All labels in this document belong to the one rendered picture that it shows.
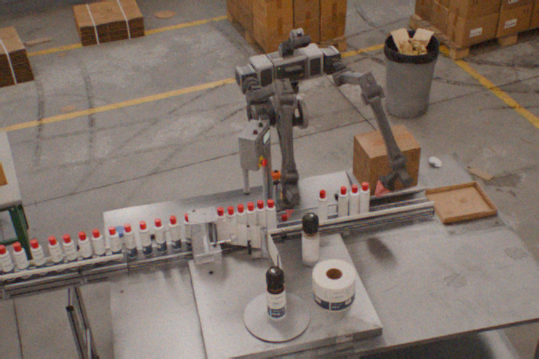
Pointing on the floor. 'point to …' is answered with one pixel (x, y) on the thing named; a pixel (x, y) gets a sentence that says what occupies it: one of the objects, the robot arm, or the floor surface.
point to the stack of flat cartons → (13, 59)
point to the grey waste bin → (407, 88)
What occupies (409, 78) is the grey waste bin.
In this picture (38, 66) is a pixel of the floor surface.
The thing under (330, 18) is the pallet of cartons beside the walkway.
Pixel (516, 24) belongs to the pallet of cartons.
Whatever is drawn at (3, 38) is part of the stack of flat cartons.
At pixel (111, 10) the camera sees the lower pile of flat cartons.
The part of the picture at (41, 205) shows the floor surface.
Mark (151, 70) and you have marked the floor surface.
